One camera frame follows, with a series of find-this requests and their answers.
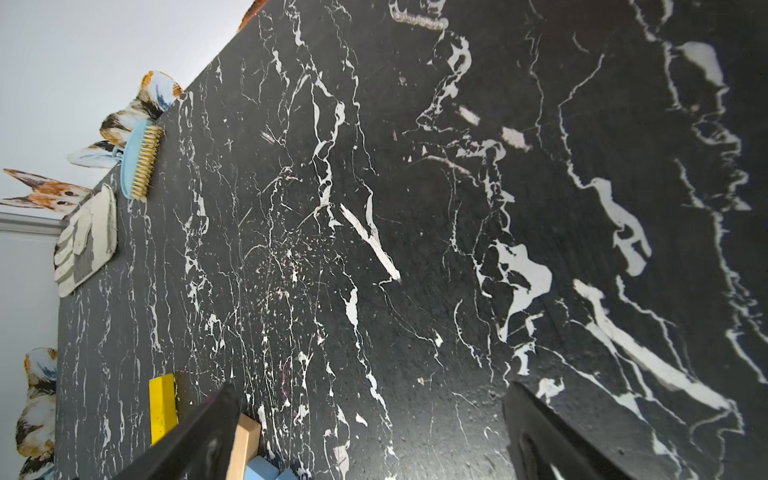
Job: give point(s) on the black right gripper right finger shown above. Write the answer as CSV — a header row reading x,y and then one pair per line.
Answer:
x,y
544,446

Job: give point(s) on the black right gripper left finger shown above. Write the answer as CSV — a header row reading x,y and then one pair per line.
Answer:
x,y
198,448

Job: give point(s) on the small light blue block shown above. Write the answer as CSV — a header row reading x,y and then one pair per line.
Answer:
x,y
287,474

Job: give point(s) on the long natural wood block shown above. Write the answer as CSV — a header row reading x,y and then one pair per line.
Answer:
x,y
245,447

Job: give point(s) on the long yellow block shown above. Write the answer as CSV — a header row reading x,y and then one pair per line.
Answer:
x,y
162,402

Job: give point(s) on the light blue rectangular block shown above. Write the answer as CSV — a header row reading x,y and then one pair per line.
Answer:
x,y
260,468

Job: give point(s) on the beige work glove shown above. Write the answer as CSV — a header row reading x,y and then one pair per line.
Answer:
x,y
87,243

